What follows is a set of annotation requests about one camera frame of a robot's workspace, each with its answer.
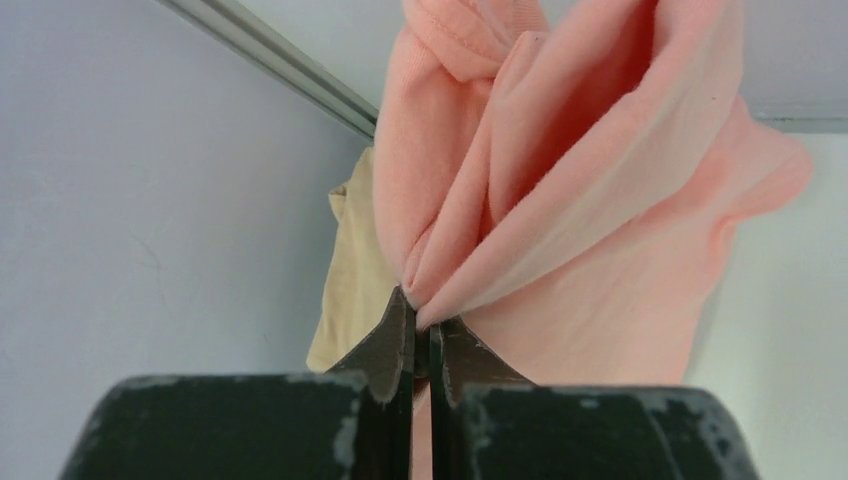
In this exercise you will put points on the grey corner frame post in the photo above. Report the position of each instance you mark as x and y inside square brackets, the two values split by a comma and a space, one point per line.
[234, 25]

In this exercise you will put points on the salmon pink t shirt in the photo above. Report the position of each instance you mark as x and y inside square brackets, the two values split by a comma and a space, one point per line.
[572, 192]

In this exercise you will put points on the folded beige t shirt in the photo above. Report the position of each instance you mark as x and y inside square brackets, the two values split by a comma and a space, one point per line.
[359, 280]

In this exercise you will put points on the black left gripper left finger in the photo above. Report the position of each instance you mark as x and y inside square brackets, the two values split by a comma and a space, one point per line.
[351, 422]

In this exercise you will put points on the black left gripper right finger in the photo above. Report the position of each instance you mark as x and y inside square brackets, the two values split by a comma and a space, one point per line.
[490, 422]

